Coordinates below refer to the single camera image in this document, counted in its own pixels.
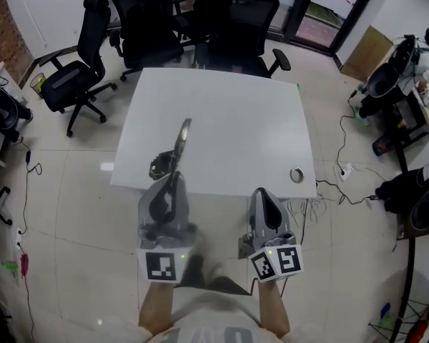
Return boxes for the black framed glass door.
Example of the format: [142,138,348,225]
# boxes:
[285,0,384,57]

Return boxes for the black wire rack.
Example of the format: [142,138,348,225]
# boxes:
[367,297,429,343]

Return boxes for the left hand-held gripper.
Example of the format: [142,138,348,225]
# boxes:
[136,171,198,284]

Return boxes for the black office chair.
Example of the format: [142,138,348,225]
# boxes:
[108,0,187,83]
[39,0,119,138]
[192,0,292,79]

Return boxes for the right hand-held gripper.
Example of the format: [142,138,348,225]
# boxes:
[238,187,305,284]

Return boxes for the white cable tangle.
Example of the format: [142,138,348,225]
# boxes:
[288,194,327,229]

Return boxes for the black power cable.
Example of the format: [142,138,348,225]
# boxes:
[315,178,380,207]
[19,136,44,236]
[335,114,360,172]

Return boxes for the white table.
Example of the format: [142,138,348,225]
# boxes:
[109,66,319,200]

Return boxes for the person's light grey shirt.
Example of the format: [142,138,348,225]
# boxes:
[128,286,308,343]

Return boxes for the person's right forearm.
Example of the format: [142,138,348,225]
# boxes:
[257,279,291,339]

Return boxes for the cluttered work desk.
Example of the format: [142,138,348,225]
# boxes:
[392,83,429,150]

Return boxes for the green plastic wrapper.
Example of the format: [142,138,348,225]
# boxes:
[0,259,21,277]

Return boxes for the red plastic object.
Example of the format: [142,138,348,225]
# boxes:
[19,252,31,277]

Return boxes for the black mesh waste bin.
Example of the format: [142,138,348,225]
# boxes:
[29,71,47,99]

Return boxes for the person's left forearm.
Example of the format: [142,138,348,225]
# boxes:
[138,280,177,338]

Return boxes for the cardboard box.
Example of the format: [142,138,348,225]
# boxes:
[339,24,395,83]

